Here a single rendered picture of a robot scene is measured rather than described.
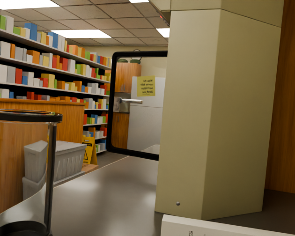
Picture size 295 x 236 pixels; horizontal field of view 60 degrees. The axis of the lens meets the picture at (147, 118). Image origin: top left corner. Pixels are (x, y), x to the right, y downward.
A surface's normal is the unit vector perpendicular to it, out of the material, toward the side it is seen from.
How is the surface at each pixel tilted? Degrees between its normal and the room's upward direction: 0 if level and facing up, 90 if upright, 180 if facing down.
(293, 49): 90
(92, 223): 0
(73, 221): 0
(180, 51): 90
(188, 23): 90
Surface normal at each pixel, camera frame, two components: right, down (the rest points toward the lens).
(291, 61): -0.32, 0.03
